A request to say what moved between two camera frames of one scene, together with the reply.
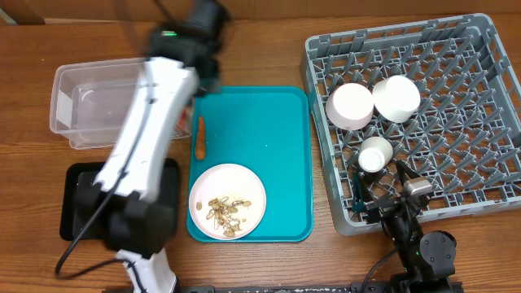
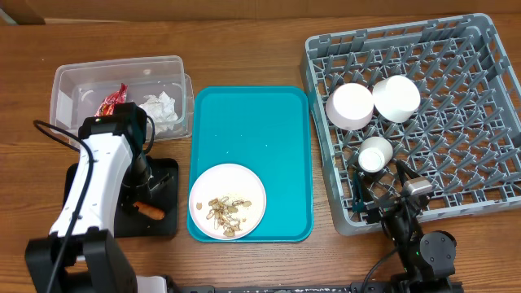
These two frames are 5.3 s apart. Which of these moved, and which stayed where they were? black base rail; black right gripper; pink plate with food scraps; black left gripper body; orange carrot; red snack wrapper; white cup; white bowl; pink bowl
Moved: black left gripper body; orange carrot; red snack wrapper
Stayed: black right gripper; pink plate with food scraps; pink bowl; black base rail; white cup; white bowl
